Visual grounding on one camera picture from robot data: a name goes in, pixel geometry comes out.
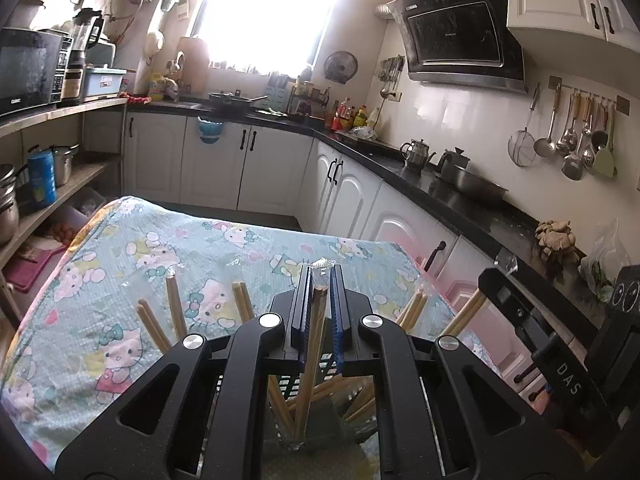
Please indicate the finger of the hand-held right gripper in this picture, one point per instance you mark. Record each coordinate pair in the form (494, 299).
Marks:
(567, 380)

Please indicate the steel serving spoon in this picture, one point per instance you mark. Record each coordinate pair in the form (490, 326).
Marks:
(565, 142)

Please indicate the bright window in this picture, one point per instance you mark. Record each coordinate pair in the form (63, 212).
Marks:
(270, 10)

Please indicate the steel teapot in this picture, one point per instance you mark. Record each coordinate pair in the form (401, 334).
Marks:
(416, 155)

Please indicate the white base cabinet run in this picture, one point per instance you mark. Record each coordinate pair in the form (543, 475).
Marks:
(215, 170)
(350, 200)

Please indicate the green plastic utensil basket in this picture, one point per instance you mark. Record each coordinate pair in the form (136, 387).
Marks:
(325, 370)

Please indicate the plastic bag of greens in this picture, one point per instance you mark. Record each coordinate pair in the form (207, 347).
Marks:
(605, 265)

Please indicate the group of condiment bottles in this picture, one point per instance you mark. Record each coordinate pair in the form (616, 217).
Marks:
(350, 117)

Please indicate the grey plastic tray box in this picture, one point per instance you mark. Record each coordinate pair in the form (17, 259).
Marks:
(102, 82)

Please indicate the pink mat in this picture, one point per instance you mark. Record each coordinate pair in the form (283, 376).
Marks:
(32, 270)

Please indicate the blue hanging bin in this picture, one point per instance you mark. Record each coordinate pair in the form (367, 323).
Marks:
(210, 130)

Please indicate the green spatula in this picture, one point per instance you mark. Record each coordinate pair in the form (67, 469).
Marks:
(605, 162)

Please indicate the dark steel kettle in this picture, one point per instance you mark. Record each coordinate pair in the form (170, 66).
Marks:
(452, 165)

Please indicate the black range hood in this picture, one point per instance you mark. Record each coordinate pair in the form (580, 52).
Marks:
(455, 35)

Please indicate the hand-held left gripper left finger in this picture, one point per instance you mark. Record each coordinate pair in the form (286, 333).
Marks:
(306, 320)

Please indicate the mesh strainer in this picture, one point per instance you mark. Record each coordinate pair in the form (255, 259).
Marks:
(521, 149)

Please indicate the stack of steel pots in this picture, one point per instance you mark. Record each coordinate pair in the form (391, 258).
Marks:
(7, 210)

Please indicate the hanging kitchen tools rack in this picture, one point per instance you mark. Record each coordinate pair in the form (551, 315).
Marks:
(391, 72)

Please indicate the yellow detergent bottle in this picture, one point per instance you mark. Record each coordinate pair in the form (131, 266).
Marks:
(158, 87)

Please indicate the lidded steel pot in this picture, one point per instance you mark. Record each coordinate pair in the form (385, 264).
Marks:
(64, 167)

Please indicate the dried mushrooms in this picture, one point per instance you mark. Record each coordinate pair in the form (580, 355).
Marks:
(555, 242)

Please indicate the wall utensil rail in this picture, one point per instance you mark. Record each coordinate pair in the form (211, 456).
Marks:
(555, 81)

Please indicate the red cloth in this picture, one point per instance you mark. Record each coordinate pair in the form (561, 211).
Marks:
(135, 99)

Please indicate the wooden shelf unit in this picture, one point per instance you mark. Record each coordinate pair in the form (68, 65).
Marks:
(50, 116)

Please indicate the blender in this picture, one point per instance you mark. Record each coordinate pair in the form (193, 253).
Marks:
(82, 45)

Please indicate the clear plastic storage bin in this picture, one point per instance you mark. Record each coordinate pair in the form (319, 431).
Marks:
(80, 215)

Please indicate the black microwave oven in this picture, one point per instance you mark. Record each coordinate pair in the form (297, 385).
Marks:
(25, 72)

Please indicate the cartoon cat printed blanket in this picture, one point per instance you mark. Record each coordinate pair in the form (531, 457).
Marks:
(125, 260)

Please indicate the knife block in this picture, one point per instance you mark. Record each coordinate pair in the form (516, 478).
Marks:
(277, 91)

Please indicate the black wok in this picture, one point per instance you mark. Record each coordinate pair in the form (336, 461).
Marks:
(232, 99)

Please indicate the small wall fan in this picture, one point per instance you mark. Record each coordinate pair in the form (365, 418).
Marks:
(340, 66)

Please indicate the blue canister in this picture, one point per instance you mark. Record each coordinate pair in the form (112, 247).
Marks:
(41, 177)

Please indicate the steel basin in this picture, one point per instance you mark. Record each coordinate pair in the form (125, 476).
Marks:
(480, 187)

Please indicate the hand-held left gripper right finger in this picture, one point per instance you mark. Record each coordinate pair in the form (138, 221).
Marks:
(336, 320)

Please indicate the black spice rack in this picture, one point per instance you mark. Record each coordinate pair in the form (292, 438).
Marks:
(307, 100)

